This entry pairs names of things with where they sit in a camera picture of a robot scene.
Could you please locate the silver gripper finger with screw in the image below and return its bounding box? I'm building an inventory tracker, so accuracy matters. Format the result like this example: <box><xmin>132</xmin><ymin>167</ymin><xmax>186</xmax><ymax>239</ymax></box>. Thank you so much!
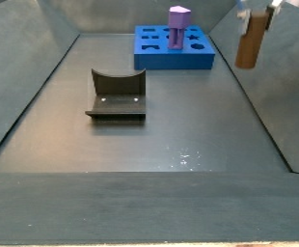
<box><xmin>266</xmin><ymin>0</ymin><xmax>284</xmax><ymax>30</ymax></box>

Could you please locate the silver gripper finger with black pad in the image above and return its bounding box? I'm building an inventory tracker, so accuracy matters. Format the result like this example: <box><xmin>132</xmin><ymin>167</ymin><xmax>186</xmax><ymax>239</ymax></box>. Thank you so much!
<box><xmin>236</xmin><ymin>0</ymin><xmax>251</xmax><ymax>35</ymax></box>

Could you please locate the brown round cylinder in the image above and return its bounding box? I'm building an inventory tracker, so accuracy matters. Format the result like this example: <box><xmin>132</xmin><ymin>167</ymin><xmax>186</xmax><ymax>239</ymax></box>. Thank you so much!
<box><xmin>235</xmin><ymin>12</ymin><xmax>268</xmax><ymax>69</ymax></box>

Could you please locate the blue shape sorter board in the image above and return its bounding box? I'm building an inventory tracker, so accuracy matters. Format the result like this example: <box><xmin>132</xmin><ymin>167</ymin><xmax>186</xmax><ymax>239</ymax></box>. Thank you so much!
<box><xmin>134</xmin><ymin>25</ymin><xmax>215</xmax><ymax>70</ymax></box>

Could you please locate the purple pentagon peg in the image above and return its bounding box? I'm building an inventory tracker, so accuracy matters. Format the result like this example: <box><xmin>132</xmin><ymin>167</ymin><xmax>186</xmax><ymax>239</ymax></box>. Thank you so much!
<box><xmin>168</xmin><ymin>6</ymin><xmax>191</xmax><ymax>49</ymax></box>

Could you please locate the black curved cradle holder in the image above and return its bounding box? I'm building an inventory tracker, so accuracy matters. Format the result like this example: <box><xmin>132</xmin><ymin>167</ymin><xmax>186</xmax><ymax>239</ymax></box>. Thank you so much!
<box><xmin>86</xmin><ymin>70</ymin><xmax>146</xmax><ymax>119</ymax></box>

